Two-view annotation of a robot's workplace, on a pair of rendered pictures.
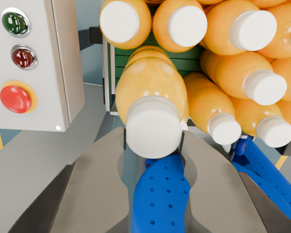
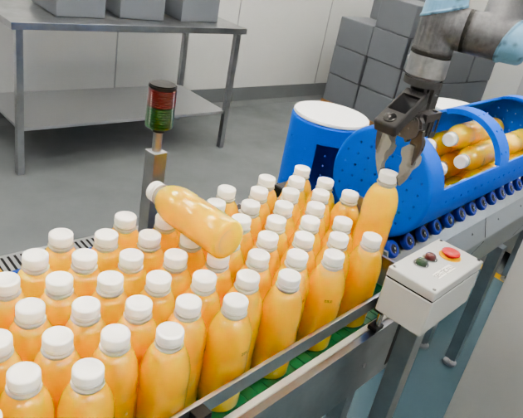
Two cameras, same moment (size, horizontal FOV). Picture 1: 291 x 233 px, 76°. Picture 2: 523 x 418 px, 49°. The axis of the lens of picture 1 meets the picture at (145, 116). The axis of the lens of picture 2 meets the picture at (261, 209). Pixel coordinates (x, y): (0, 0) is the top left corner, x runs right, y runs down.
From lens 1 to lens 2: 1.09 m
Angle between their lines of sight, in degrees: 43
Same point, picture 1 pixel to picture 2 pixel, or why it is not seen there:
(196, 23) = (339, 218)
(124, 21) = (369, 235)
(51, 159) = not seen: outside the picture
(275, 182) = not seen: hidden behind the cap
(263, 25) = (313, 204)
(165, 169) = (396, 221)
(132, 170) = not seen: hidden behind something
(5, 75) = (447, 262)
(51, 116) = (439, 244)
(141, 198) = (422, 203)
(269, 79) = (320, 193)
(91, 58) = not seen: outside the picture
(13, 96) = (450, 251)
